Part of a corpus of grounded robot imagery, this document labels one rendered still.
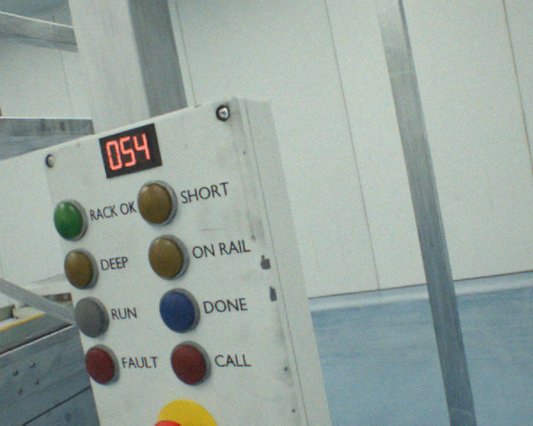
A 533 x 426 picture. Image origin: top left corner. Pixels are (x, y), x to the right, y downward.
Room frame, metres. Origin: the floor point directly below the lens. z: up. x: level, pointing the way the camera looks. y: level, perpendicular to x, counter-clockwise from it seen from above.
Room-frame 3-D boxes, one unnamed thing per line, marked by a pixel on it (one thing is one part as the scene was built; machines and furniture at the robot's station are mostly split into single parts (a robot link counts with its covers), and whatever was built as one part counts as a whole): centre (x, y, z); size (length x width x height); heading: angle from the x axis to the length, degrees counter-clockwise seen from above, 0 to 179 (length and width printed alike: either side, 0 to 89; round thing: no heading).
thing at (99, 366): (0.39, 0.14, 0.94); 0.03 x 0.01 x 0.03; 63
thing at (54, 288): (1.41, 0.51, 0.89); 0.25 x 0.24 x 0.02; 63
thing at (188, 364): (0.36, 0.07, 0.94); 0.03 x 0.01 x 0.03; 63
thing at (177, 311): (0.36, 0.07, 0.98); 0.03 x 0.01 x 0.03; 63
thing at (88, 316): (0.39, 0.14, 0.98); 0.03 x 0.01 x 0.03; 63
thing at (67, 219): (0.39, 0.14, 1.05); 0.03 x 0.01 x 0.03; 63
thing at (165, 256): (0.36, 0.07, 1.01); 0.03 x 0.01 x 0.03; 63
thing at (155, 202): (0.36, 0.07, 1.05); 0.03 x 0.01 x 0.03; 63
